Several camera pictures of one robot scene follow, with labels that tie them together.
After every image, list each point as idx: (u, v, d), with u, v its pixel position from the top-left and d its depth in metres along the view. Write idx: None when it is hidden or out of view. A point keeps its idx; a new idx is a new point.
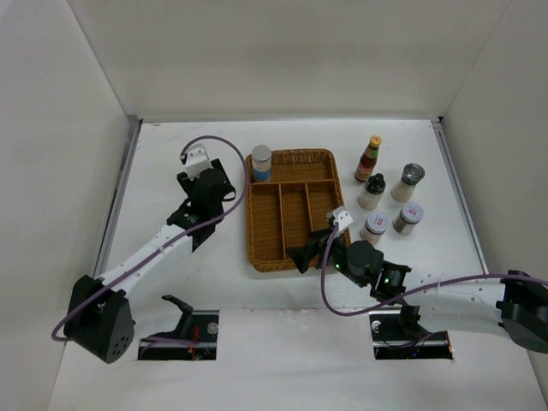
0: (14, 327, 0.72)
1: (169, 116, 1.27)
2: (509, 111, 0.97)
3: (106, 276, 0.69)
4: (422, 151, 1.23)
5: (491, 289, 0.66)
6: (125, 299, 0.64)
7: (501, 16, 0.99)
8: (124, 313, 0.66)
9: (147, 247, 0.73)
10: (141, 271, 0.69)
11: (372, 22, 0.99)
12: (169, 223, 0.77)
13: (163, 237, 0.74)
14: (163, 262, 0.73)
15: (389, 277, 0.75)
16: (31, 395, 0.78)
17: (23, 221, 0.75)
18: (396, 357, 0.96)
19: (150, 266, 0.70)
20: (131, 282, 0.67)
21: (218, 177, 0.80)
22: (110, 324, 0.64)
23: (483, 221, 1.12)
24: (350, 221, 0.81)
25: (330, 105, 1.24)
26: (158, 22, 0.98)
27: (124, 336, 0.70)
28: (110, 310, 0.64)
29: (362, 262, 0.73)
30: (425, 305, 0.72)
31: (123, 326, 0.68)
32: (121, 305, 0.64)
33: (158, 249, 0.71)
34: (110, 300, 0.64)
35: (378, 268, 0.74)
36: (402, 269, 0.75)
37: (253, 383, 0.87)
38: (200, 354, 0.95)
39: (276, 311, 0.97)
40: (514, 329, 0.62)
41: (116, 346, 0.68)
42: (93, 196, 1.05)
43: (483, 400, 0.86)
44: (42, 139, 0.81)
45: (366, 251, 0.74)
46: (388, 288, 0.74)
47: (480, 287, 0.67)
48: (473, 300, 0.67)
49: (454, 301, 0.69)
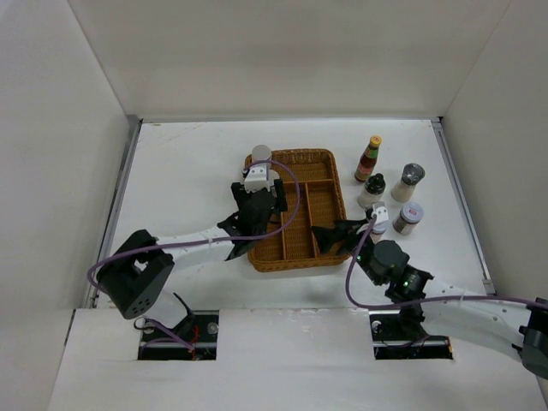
0: (14, 327, 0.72)
1: (169, 116, 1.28)
2: (509, 111, 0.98)
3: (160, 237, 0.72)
4: (422, 152, 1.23)
5: (515, 312, 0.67)
6: (172, 262, 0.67)
7: (501, 16, 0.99)
8: (166, 274, 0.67)
9: (199, 233, 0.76)
10: (188, 249, 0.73)
11: (372, 23, 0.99)
12: (219, 226, 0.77)
13: (211, 231, 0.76)
14: (203, 253, 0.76)
15: (408, 281, 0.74)
16: (31, 395, 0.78)
17: (23, 221, 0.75)
18: (396, 357, 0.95)
19: (193, 249, 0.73)
20: (177, 253, 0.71)
21: (267, 203, 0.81)
22: (149, 278, 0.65)
23: (483, 221, 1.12)
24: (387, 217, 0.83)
25: (330, 106, 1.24)
26: (158, 22, 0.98)
27: (147, 301, 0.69)
28: (156, 264, 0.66)
29: (387, 260, 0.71)
30: (440, 312, 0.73)
31: (154, 289, 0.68)
32: (166, 265, 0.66)
33: (206, 239, 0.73)
34: (159, 257, 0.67)
35: (402, 271, 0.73)
36: (421, 275, 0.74)
37: (254, 382, 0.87)
38: (200, 354, 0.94)
39: (276, 311, 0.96)
40: (529, 353, 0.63)
41: (138, 304, 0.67)
42: (93, 195, 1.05)
43: (482, 400, 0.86)
44: (43, 139, 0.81)
45: (390, 250, 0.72)
46: (407, 292, 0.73)
47: (504, 308, 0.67)
48: (496, 319, 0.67)
49: (474, 317, 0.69)
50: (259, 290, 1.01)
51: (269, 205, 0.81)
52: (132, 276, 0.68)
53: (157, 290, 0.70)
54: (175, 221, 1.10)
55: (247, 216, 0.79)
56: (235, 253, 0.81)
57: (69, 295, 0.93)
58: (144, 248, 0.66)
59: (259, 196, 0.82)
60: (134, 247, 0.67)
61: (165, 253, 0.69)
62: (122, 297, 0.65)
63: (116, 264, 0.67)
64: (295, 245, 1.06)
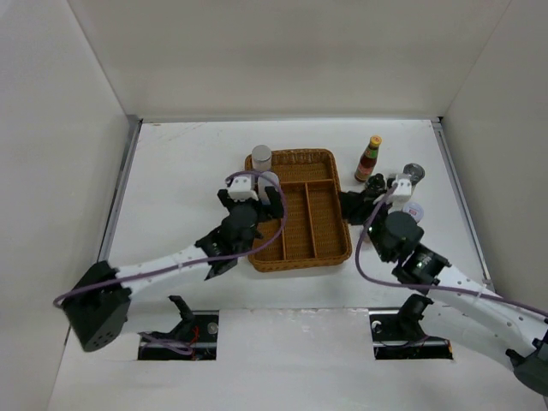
0: (14, 328, 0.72)
1: (169, 116, 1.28)
2: (509, 111, 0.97)
3: (122, 268, 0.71)
4: (422, 151, 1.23)
5: (530, 322, 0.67)
6: (128, 298, 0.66)
7: (501, 16, 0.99)
8: (122, 310, 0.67)
9: (169, 257, 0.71)
10: (153, 279, 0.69)
11: (372, 23, 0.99)
12: (198, 244, 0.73)
13: (183, 255, 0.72)
14: (175, 278, 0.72)
15: (420, 261, 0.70)
16: (31, 395, 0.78)
17: (23, 220, 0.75)
18: (396, 357, 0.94)
19: (160, 277, 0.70)
20: (139, 285, 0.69)
21: (247, 218, 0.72)
22: (104, 317, 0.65)
23: (483, 221, 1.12)
24: (407, 193, 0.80)
25: (330, 106, 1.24)
26: (158, 23, 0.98)
27: (110, 332, 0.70)
28: (110, 301, 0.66)
29: (399, 231, 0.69)
30: (450, 304, 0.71)
31: (114, 323, 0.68)
32: (120, 302, 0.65)
33: (174, 266, 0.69)
34: (116, 293, 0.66)
35: (413, 247, 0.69)
36: (437, 258, 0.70)
37: (255, 381, 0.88)
38: (200, 354, 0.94)
39: (276, 311, 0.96)
40: (531, 364, 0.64)
41: (98, 337, 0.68)
42: (93, 195, 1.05)
43: (482, 400, 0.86)
44: (43, 139, 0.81)
45: (407, 223, 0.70)
46: (417, 271, 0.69)
47: (520, 316, 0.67)
48: (509, 325, 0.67)
49: (487, 318, 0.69)
50: (259, 291, 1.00)
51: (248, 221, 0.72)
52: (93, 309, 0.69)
53: (120, 323, 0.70)
54: (175, 221, 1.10)
55: (224, 233, 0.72)
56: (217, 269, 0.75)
57: None
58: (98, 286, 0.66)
59: (239, 211, 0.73)
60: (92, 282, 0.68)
61: (123, 289, 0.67)
62: (80, 333, 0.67)
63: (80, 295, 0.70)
64: (295, 245, 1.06)
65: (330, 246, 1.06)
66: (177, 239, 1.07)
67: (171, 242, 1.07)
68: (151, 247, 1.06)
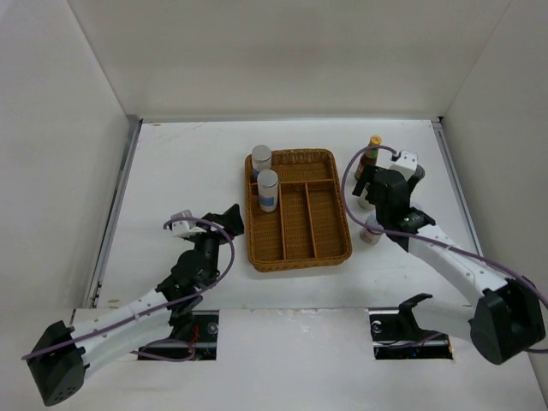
0: (14, 328, 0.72)
1: (169, 116, 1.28)
2: (509, 111, 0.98)
3: (77, 327, 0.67)
4: (422, 151, 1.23)
5: (491, 276, 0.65)
6: (81, 362, 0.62)
7: (501, 16, 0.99)
8: (79, 370, 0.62)
9: (126, 307, 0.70)
10: (109, 334, 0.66)
11: (372, 22, 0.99)
12: (157, 290, 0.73)
13: (143, 305, 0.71)
14: (135, 329, 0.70)
15: (408, 217, 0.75)
16: (31, 395, 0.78)
17: (23, 220, 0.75)
18: (396, 357, 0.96)
19: (118, 330, 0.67)
20: (95, 342, 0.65)
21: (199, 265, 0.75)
22: (56, 380, 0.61)
23: (483, 221, 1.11)
24: (409, 164, 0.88)
25: (330, 106, 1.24)
26: (157, 22, 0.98)
27: (72, 387, 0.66)
28: (60, 366, 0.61)
29: (384, 178, 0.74)
30: (424, 256, 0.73)
31: (74, 379, 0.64)
32: (69, 367, 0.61)
33: (132, 317, 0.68)
34: (70, 355, 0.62)
35: (397, 198, 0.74)
36: (425, 218, 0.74)
37: (254, 382, 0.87)
38: (200, 354, 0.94)
39: (276, 311, 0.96)
40: (480, 317, 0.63)
41: (59, 394, 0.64)
42: (93, 195, 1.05)
43: (482, 400, 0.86)
44: (42, 139, 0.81)
45: (397, 176, 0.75)
46: (402, 223, 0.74)
47: (482, 270, 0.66)
48: (467, 276, 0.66)
49: (450, 270, 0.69)
50: (259, 291, 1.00)
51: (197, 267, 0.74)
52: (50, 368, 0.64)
53: (80, 378, 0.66)
54: None
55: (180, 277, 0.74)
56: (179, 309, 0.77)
57: (69, 295, 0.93)
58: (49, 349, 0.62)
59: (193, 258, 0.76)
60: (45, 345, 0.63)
61: (75, 350, 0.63)
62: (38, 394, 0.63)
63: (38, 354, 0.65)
64: (295, 245, 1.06)
65: (330, 246, 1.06)
66: (177, 239, 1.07)
67: (170, 242, 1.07)
68: (151, 247, 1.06)
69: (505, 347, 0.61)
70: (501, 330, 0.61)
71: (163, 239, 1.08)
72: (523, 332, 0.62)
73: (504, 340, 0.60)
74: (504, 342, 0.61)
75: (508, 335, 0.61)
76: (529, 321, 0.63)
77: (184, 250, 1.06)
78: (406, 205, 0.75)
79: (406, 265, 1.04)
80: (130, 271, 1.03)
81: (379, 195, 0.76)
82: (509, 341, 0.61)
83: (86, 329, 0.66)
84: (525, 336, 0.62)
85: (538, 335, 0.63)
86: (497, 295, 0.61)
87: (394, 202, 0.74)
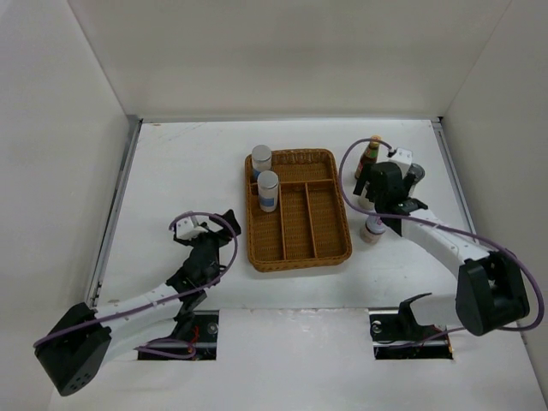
0: (14, 327, 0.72)
1: (169, 116, 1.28)
2: (509, 111, 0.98)
3: (99, 311, 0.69)
4: (423, 151, 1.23)
5: (475, 250, 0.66)
6: (110, 336, 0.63)
7: (501, 16, 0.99)
8: (104, 348, 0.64)
9: (143, 296, 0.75)
10: (131, 317, 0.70)
11: (372, 22, 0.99)
12: (167, 284, 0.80)
13: (157, 294, 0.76)
14: (150, 318, 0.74)
15: (403, 204, 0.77)
16: (31, 395, 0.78)
17: (23, 220, 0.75)
18: (396, 357, 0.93)
19: (139, 315, 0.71)
20: (119, 324, 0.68)
21: (207, 259, 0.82)
22: (85, 356, 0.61)
23: (483, 221, 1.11)
24: (405, 160, 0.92)
25: (330, 105, 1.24)
26: (157, 22, 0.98)
27: (87, 375, 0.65)
28: (90, 342, 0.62)
29: (380, 167, 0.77)
30: (416, 238, 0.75)
31: (93, 363, 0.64)
32: (102, 342, 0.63)
33: (151, 303, 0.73)
34: (98, 332, 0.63)
35: (392, 184, 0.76)
36: (419, 204, 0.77)
37: (254, 382, 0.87)
38: (200, 354, 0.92)
39: (276, 311, 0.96)
40: (462, 287, 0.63)
41: (75, 380, 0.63)
42: (93, 196, 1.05)
43: (482, 400, 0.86)
44: (42, 139, 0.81)
45: (392, 164, 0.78)
46: (396, 209, 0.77)
47: (467, 245, 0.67)
48: (452, 249, 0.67)
49: (438, 247, 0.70)
50: (259, 291, 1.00)
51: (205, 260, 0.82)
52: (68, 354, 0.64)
53: (98, 363, 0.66)
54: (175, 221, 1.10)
55: (188, 271, 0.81)
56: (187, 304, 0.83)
57: (69, 295, 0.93)
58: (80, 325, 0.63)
59: (199, 252, 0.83)
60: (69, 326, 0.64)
61: (104, 329, 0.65)
62: (56, 377, 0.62)
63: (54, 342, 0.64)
64: (295, 245, 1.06)
65: (330, 246, 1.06)
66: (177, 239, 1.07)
67: (170, 242, 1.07)
68: (151, 247, 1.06)
69: (487, 316, 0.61)
70: (482, 298, 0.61)
71: (163, 239, 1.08)
72: (505, 304, 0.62)
73: (485, 307, 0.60)
74: (486, 309, 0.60)
75: (489, 303, 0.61)
76: (512, 294, 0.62)
77: (184, 249, 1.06)
78: (401, 193, 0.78)
79: (406, 265, 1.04)
80: (130, 271, 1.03)
81: (375, 183, 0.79)
82: (491, 309, 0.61)
83: (108, 312, 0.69)
84: (508, 307, 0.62)
85: (521, 308, 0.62)
86: (478, 264, 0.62)
87: (390, 189, 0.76)
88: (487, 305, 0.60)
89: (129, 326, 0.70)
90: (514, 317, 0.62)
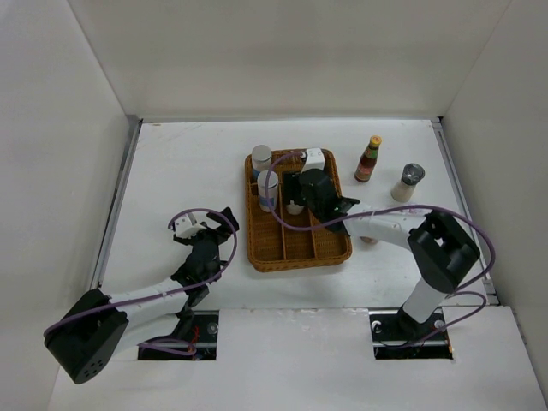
0: (15, 326, 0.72)
1: (169, 116, 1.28)
2: (509, 111, 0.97)
3: (114, 296, 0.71)
4: (423, 152, 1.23)
5: (413, 219, 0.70)
6: (125, 322, 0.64)
7: (501, 16, 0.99)
8: (118, 334, 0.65)
9: (153, 288, 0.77)
10: (143, 305, 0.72)
11: (371, 23, 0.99)
12: (172, 279, 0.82)
13: (164, 286, 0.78)
14: (158, 308, 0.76)
15: (339, 206, 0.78)
16: (31, 394, 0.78)
17: (23, 220, 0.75)
18: (396, 357, 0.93)
19: (149, 304, 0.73)
20: (132, 309, 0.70)
21: (207, 254, 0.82)
22: (102, 338, 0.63)
23: (483, 221, 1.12)
24: (317, 160, 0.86)
25: (330, 106, 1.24)
26: (158, 22, 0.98)
27: (100, 361, 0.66)
28: (109, 324, 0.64)
29: (306, 180, 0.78)
30: (365, 233, 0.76)
31: (107, 350, 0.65)
32: (120, 324, 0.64)
33: (160, 294, 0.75)
34: (112, 318, 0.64)
35: (324, 191, 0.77)
36: (352, 201, 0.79)
37: (254, 380, 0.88)
38: (200, 354, 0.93)
39: (276, 310, 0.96)
40: (420, 257, 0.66)
41: (89, 368, 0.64)
42: (93, 196, 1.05)
43: (481, 400, 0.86)
44: (43, 139, 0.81)
45: (315, 173, 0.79)
46: (335, 214, 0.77)
47: (404, 217, 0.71)
48: (396, 227, 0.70)
49: (383, 230, 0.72)
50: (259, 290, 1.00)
51: (204, 257, 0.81)
52: (83, 339, 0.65)
53: (111, 349, 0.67)
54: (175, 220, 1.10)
55: (190, 267, 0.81)
56: (191, 300, 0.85)
57: (69, 294, 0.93)
58: (98, 309, 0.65)
59: (199, 247, 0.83)
60: (85, 310, 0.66)
61: (119, 312, 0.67)
62: (72, 361, 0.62)
63: (68, 326, 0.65)
64: (295, 245, 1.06)
65: (330, 246, 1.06)
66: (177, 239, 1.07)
67: (170, 241, 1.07)
68: (151, 247, 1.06)
69: (446, 270, 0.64)
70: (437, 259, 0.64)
71: (163, 239, 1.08)
72: (459, 253, 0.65)
73: (442, 264, 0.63)
74: (444, 266, 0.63)
75: (444, 260, 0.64)
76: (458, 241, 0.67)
77: (184, 249, 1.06)
78: (334, 196, 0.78)
79: (406, 265, 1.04)
80: (130, 271, 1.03)
81: (308, 196, 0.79)
82: (448, 263, 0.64)
83: (121, 298, 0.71)
84: (461, 253, 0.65)
85: (471, 251, 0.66)
86: (424, 230, 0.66)
87: (325, 198, 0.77)
88: (444, 262, 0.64)
89: (139, 315, 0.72)
90: (470, 260, 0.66)
